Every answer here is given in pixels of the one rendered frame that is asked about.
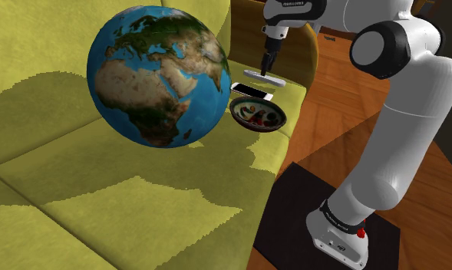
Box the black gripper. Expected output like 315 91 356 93
260 36 283 77

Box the white remote control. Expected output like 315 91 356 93
243 69 287 88

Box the white smartphone black screen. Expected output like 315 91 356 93
230 82 274 101

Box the dark patterned bowl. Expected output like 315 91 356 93
229 96 288 133

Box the blue earth globe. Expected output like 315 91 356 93
86 5 233 149

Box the yellow green sofa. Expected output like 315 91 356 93
0 0 319 270

